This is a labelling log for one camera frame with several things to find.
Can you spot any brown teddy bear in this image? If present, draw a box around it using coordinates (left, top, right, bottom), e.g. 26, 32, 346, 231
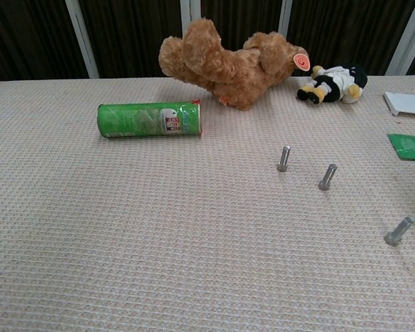
158, 17, 312, 111

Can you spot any silver hex bolt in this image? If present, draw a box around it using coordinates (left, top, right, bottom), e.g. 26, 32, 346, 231
383, 216, 415, 247
317, 163, 338, 192
276, 145, 292, 173

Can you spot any green chips can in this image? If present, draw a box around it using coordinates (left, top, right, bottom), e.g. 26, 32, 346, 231
96, 99, 203, 140

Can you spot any black white penguin plush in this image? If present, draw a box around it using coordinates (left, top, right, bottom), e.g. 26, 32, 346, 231
296, 64, 369, 104

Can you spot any beige woven tablecloth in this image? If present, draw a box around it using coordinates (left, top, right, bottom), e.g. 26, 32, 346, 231
0, 74, 415, 332

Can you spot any white flat board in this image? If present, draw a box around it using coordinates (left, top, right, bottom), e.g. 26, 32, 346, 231
382, 91, 415, 117

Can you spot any green foil packet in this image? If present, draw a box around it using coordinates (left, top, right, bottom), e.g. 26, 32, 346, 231
387, 133, 415, 161

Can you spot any white frame post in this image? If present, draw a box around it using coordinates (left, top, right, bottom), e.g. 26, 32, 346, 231
278, 0, 294, 39
387, 0, 415, 76
64, 0, 100, 79
179, 0, 202, 28

